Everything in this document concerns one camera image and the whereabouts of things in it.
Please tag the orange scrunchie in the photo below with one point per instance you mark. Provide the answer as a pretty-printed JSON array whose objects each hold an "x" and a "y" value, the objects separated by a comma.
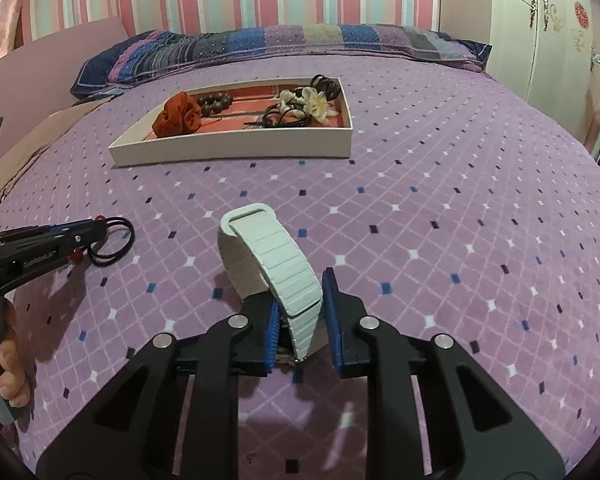
[{"x": 177, "y": 115}]

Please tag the pink headboard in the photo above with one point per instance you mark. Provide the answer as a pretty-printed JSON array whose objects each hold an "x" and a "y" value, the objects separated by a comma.
[{"x": 55, "y": 55}]

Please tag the white link watch band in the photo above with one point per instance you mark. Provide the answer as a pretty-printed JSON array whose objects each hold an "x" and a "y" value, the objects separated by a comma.
[{"x": 275, "y": 260}]

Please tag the white tray with brick lining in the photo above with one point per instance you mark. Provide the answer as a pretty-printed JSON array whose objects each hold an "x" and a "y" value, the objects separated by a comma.
[{"x": 230, "y": 147}]

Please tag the patchwork pillow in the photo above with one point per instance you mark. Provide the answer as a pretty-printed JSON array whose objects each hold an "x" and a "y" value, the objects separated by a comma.
[{"x": 280, "y": 42}]

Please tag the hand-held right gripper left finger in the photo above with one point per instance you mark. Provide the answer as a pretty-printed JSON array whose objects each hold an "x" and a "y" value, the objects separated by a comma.
[{"x": 271, "y": 335}]

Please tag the white wardrobe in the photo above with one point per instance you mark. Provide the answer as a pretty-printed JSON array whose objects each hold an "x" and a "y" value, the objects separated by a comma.
[{"x": 545, "y": 60}]

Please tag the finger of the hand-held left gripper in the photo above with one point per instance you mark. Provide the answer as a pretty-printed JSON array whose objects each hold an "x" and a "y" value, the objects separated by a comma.
[
  {"x": 35, "y": 235},
  {"x": 35, "y": 262}
]

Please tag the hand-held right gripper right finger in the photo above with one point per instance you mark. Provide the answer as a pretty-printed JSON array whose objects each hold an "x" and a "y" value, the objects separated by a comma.
[{"x": 332, "y": 320}]

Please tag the beige cloth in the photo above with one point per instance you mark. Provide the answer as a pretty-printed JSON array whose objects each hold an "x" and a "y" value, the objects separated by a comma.
[{"x": 30, "y": 145}]

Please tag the person's left hand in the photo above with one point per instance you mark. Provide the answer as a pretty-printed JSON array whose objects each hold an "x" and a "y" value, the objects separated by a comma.
[{"x": 12, "y": 370}]

